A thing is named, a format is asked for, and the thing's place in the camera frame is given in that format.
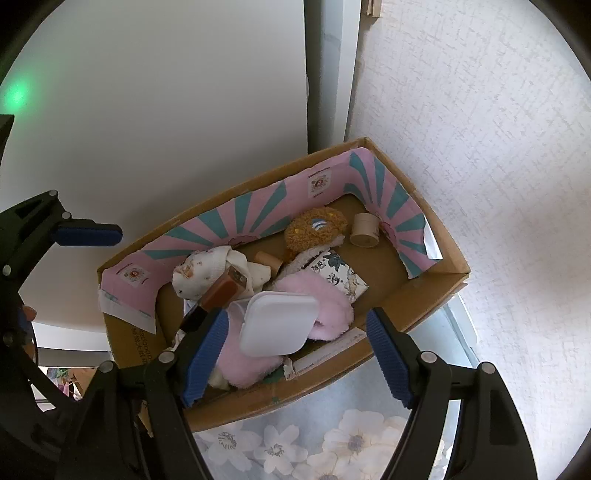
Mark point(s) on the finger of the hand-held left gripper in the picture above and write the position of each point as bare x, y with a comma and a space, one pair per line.
87, 234

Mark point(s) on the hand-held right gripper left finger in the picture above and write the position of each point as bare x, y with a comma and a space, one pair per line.
203, 360

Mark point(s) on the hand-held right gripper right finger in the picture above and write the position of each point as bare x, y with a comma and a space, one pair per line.
388, 360

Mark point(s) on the pink fluffy slipper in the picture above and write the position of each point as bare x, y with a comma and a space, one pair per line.
332, 318

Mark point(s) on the small brown box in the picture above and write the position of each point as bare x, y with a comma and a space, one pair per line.
224, 290

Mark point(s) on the cardboard box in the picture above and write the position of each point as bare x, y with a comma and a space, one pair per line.
392, 286

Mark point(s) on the white square plastic box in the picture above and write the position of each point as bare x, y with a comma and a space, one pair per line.
277, 327

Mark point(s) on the clear plastic ruler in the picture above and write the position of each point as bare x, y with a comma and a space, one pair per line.
334, 348

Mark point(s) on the small torn sachet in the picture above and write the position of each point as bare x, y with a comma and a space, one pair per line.
289, 370

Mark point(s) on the white printed cloth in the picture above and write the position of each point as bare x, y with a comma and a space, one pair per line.
203, 272

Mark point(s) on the white printed packet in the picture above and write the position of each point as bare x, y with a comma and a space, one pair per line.
341, 277

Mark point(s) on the small brown tape roll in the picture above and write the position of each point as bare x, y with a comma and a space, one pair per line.
270, 261

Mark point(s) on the floral bed sheet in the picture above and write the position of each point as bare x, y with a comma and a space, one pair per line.
295, 443

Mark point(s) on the wooden spool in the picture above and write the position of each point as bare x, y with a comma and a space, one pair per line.
364, 229

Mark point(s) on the brown plush toy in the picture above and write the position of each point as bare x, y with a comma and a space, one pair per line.
314, 228

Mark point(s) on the pink teal striped paper liner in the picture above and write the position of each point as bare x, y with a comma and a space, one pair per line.
258, 212

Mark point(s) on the grey door frame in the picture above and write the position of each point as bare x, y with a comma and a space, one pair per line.
330, 69

